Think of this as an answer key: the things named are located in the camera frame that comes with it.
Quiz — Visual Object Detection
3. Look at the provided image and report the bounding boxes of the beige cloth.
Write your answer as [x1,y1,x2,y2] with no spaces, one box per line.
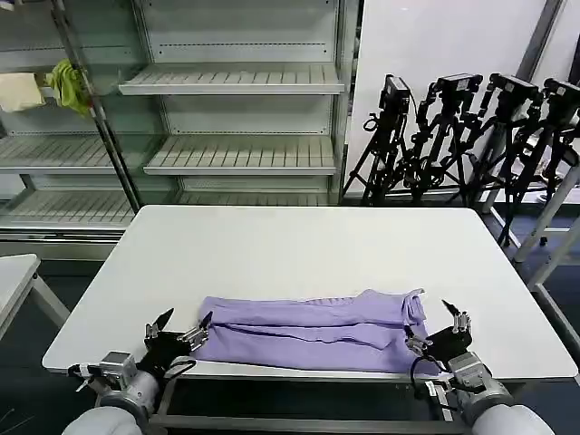
[0,72,47,114]

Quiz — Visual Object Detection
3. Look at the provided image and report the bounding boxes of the small white side table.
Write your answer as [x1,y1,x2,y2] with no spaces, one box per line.
[0,253,72,342]

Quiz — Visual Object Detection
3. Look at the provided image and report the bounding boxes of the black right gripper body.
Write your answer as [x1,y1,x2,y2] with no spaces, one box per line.
[427,328,474,369]

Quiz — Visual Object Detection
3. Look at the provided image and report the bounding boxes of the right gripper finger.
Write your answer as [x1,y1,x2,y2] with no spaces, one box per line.
[440,298,473,335]
[404,325,432,355]

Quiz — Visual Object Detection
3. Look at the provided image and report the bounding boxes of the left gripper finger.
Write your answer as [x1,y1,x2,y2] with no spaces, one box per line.
[176,311,215,352]
[143,308,176,342]

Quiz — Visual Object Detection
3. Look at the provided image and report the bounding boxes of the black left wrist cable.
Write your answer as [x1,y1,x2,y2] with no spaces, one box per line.
[164,355,198,380]

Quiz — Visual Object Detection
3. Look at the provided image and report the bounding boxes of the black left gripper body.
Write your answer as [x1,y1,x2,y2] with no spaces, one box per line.
[135,332,195,378]

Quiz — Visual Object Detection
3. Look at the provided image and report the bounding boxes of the large white table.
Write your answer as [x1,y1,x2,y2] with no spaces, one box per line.
[41,204,579,435]

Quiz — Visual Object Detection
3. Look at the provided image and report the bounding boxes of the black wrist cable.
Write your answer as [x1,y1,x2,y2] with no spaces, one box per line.
[164,355,198,380]
[409,354,449,392]

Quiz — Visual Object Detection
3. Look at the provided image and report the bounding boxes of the green cloth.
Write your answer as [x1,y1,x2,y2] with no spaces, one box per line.
[45,58,92,117]

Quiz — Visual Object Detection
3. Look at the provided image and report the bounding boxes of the purple t-shirt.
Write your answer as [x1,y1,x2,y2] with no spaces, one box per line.
[198,287,430,375]

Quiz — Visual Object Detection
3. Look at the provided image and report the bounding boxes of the black metal rack pole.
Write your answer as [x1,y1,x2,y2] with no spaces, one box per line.
[48,0,144,215]

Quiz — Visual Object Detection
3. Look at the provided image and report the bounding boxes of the silver aluminium frame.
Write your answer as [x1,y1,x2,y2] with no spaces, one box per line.
[479,158,580,357]

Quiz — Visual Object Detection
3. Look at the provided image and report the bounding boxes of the grey metal shelf unit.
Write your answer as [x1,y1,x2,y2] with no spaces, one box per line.
[118,0,363,208]
[0,0,150,262]

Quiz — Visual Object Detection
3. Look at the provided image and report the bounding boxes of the black camera tripod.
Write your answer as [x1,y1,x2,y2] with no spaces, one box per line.
[511,76,580,248]
[401,72,484,206]
[470,72,544,248]
[342,73,417,206]

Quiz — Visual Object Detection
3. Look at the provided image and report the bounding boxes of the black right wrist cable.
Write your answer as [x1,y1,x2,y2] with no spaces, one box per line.
[409,354,449,392]

